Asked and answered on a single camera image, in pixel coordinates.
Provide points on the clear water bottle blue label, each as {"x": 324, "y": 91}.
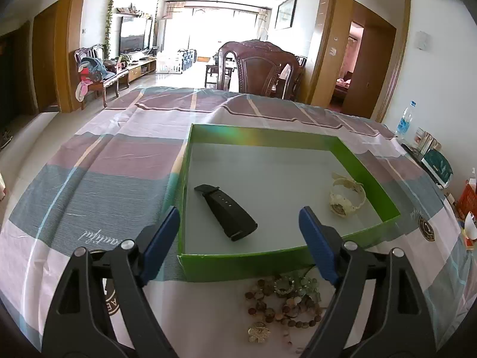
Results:
{"x": 405, "y": 120}

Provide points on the dark wooden dining chair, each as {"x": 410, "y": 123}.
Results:
{"x": 262, "y": 68}

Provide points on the black television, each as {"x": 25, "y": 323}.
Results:
{"x": 135, "y": 33}

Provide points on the wooden tv cabinet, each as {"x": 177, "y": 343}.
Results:
{"x": 140, "y": 68}

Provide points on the cream white wristwatch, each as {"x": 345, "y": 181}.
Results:
{"x": 347, "y": 196}

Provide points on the green book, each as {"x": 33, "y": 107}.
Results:
{"x": 439, "y": 168}

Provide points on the black wristwatch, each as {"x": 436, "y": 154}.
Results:
{"x": 235, "y": 221}

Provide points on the wooden armchair with clothes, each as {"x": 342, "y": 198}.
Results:
{"x": 97, "y": 75}

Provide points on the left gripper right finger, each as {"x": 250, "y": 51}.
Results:
{"x": 324, "y": 244}

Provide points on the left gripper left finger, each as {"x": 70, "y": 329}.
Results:
{"x": 154, "y": 242}

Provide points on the green cardboard box tray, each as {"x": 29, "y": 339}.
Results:
{"x": 272, "y": 174}

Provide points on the gold flower brooch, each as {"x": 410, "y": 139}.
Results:
{"x": 258, "y": 332}

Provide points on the red box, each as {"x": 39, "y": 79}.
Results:
{"x": 467, "y": 202}

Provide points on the striped plaid tablecloth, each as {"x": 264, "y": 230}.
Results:
{"x": 120, "y": 172}

